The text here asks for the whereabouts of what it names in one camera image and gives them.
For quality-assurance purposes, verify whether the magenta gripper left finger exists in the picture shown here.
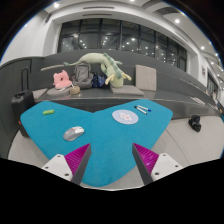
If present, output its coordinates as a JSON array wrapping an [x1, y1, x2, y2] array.
[[42, 144, 91, 185]]

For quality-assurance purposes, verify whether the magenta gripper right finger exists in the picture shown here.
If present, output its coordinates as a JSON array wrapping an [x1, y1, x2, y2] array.
[[132, 143, 182, 185]]

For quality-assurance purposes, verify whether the grey computer mouse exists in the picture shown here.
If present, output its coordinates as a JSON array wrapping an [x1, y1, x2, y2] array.
[[63, 126, 84, 141]]

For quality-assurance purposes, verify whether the blue table mat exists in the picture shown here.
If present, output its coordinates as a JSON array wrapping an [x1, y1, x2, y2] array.
[[21, 99, 173, 187]]

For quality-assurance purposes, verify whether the white marker blue cap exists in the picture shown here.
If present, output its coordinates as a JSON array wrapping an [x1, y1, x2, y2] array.
[[137, 105, 151, 112]]

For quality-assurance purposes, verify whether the round light blue coaster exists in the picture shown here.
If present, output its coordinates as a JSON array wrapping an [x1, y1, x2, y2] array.
[[112, 110, 139, 125]]

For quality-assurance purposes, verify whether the green eraser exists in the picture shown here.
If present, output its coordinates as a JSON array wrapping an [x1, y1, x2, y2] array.
[[43, 109, 55, 115]]

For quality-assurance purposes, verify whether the black object on floor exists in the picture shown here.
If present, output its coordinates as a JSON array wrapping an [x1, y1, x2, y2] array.
[[188, 115, 201, 132]]

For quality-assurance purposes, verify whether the white marker black cap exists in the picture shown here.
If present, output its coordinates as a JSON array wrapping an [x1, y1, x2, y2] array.
[[134, 106, 147, 115]]

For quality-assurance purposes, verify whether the small tan pouch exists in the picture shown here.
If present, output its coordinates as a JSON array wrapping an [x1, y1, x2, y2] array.
[[70, 86, 80, 95]]

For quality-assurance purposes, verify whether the grey round seat cushion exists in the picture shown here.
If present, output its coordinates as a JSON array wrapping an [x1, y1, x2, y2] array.
[[47, 88, 70, 97]]

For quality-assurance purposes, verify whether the grey flat seat cushion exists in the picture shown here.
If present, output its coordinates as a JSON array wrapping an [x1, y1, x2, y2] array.
[[110, 85, 144, 96]]

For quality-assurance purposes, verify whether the black suitcase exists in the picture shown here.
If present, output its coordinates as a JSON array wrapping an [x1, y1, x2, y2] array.
[[11, 90, 35, 121]]

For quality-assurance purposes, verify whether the pink plush toy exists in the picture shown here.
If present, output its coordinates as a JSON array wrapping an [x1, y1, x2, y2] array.
[[53, 70, 72, 89]]

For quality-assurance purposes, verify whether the dark blue patterned bag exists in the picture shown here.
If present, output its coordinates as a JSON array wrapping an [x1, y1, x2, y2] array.
[[92, 75, 106, 88]]

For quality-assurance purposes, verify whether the beige square cushion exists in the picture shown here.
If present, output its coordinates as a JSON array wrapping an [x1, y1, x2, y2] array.
[[135, 65, 157, 91]]

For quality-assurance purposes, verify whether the grey backpack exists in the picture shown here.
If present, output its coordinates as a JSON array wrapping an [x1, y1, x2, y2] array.
[[72, 62, 93, 89]]

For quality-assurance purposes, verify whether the green dragon plush toy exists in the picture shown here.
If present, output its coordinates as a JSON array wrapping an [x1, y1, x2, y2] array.
[[40, 52, 133, 89]]

